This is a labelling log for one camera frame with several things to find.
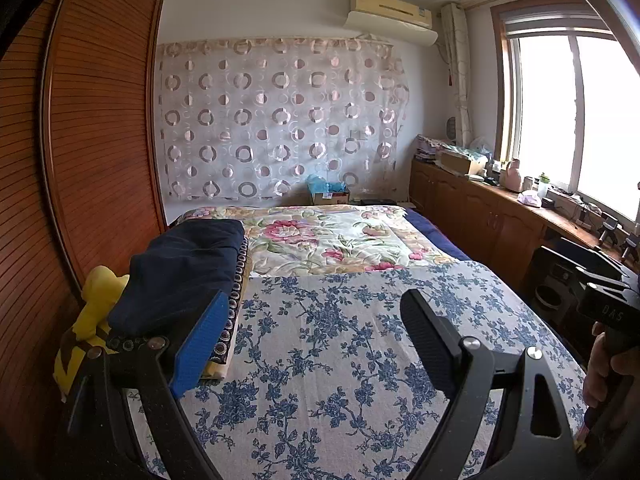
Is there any brown louvred wooden wardrobe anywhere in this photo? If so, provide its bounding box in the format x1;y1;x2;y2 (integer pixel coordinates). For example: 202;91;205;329
0;0;168;461

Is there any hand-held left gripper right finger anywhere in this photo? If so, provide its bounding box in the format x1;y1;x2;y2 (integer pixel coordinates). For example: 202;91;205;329
400;288;583;480

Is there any long wooden cabinet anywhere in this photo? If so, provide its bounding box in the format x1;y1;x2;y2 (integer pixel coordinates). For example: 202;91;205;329
410;157;640;311

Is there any floral bed quilt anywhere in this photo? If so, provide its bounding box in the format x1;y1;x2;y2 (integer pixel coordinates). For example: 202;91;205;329
405;207;473;263

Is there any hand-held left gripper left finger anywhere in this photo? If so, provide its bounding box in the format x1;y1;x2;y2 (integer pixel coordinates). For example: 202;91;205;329
52;289;231;480

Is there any yellow garment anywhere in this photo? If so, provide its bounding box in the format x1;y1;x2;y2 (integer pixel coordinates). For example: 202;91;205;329
59;266;130;403

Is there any stack of papers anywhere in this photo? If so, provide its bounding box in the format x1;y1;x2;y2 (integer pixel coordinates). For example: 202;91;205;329
416;135;443;162

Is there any blue floral bed sheet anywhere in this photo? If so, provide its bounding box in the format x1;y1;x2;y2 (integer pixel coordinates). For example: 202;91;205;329
122;260;588;480

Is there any dark ring-patterned garment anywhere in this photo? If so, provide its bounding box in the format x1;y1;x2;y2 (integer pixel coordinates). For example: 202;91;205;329
107;237;251;366

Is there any sheer circle-patterned curtain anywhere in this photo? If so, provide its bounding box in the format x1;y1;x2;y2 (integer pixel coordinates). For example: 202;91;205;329
156;36;411;201

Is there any tied-back patterned window curtain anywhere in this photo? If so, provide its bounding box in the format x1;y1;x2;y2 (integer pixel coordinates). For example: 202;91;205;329
440;2;473;148

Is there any cream wall air conditioner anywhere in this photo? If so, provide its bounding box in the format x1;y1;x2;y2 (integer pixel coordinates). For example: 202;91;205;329
345;0;438;46

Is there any floral bed blanket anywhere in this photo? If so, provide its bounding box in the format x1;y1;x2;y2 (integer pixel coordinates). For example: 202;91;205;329
172;204;458;278

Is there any wooden framed window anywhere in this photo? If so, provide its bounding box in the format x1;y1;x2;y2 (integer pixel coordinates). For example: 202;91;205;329
492;2;640;221

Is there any flat cardboard box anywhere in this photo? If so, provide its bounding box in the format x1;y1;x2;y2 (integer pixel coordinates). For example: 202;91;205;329
440;151;486;176

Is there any person's right hand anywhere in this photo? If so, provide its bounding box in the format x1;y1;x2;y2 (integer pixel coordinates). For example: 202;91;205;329
582;321;640;411

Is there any navy printed t-shirt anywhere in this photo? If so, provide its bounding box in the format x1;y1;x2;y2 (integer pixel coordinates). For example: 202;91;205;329
107;219;246;338

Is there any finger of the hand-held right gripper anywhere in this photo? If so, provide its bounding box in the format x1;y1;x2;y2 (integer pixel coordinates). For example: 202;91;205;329
575;266;633;292
552;236;632;273

